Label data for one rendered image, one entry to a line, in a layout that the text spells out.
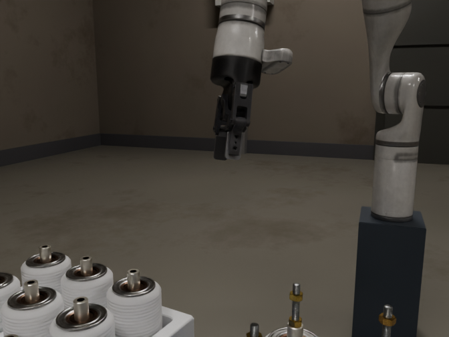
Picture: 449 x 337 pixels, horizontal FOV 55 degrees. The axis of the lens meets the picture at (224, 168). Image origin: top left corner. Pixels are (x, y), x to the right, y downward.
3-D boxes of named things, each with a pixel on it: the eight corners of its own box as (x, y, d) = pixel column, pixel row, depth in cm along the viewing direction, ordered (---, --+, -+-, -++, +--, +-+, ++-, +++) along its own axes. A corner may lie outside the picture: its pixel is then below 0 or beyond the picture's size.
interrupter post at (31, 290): (34, 295, 74) (32, 277, 73) (43, 299, 72) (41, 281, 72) (21, 301, 72) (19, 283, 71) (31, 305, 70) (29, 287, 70)
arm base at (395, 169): (371, 208, 107) (375, 140, 104) (411, 212, 104) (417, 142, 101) (370, 219, 98) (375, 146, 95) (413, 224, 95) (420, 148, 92)
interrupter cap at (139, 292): (132, 275, 81) (131, 272, 81) (164, 285, 78) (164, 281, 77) (102, 292, 75) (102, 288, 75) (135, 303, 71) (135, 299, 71)
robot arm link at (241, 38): (294, 64, 61) (299, 21, 61) (218, 50, 59) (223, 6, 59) (274, 76, 70) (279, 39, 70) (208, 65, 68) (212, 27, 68)
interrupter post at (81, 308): (82, 313, 68) (81, 294, 67) (93, 317, 67) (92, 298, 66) (70, 321, 66) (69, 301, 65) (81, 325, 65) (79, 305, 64)
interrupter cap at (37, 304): (37, 286, 77) (37, 282, 77) (66, 296, 73) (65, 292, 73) (-3, 304, 71) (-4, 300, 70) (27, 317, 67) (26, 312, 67)
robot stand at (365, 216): (354, 313, 116) (361, 205, 110) (411, 322, 111) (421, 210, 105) (351, 342, 103) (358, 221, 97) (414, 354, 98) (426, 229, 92)
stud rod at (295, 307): (298, 337, 59) (300, 285, 57) (290, 336, 59) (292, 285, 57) (298, 333, 59) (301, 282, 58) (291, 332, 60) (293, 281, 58)
